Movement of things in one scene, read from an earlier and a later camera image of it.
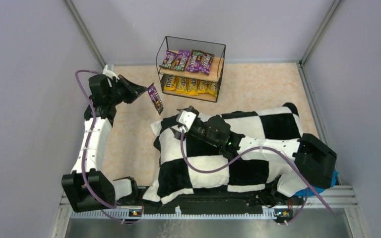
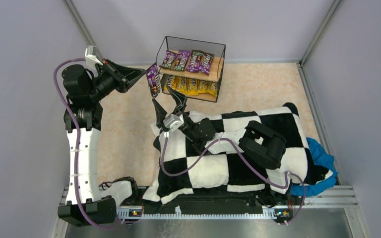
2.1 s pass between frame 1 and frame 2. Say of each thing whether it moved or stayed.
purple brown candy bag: stayed
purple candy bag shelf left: stayed
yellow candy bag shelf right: stayed
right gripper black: moved
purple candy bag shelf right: stayed
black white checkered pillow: stayed
